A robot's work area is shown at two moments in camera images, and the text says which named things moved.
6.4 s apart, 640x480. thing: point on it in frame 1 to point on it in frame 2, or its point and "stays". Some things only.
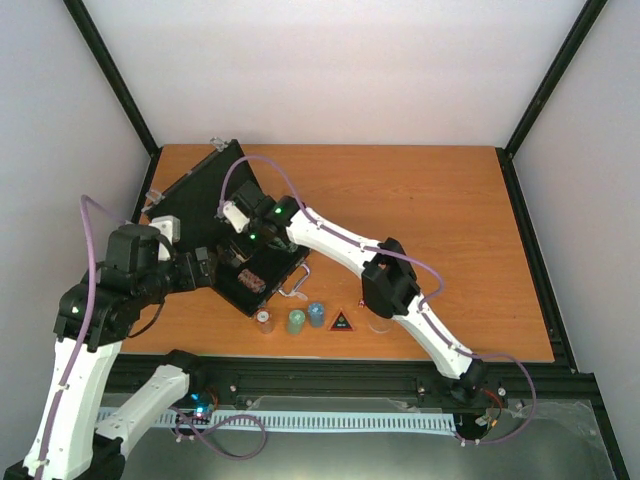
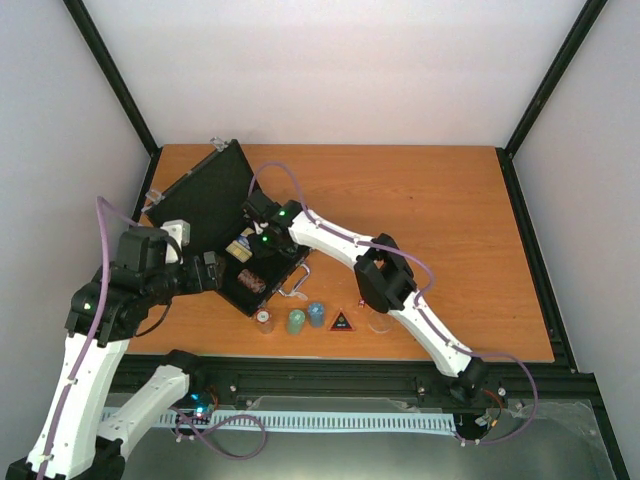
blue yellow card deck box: [230, 256] to [240, 248]
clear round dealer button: [379, 325] stays
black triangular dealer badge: [341, 323] stays
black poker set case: [248, 274] stays
